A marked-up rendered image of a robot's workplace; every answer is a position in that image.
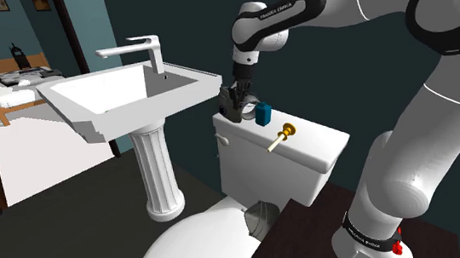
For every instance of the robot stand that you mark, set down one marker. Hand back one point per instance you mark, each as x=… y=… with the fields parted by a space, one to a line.
x=298 y=239

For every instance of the wooden bed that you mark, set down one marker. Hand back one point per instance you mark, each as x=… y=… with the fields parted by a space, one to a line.
x=14 y=97

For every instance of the small wall picture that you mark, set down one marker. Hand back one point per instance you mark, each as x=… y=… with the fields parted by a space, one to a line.
x=41 y=1

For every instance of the white pedestal sink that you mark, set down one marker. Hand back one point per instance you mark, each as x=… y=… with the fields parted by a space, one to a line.
x=85 y=91

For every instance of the blue box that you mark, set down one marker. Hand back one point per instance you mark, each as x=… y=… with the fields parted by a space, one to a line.
x=263 y=115

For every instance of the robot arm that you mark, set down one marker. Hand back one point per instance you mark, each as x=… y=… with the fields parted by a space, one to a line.
x=400 y=172

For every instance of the dark grey mug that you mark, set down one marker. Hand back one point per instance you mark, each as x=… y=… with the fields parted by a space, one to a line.
x=227 y=103

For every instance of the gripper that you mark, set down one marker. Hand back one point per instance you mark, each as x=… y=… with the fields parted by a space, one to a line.
x=243 y=74

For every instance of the white toilet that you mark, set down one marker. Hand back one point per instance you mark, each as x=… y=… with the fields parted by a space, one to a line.
x=258 y=167

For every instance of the gold and cream plunger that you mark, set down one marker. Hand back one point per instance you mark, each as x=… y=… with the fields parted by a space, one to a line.
x=287 y=131

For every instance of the grey ribbed ball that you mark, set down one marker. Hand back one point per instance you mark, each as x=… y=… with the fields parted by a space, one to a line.
x=261 y=219

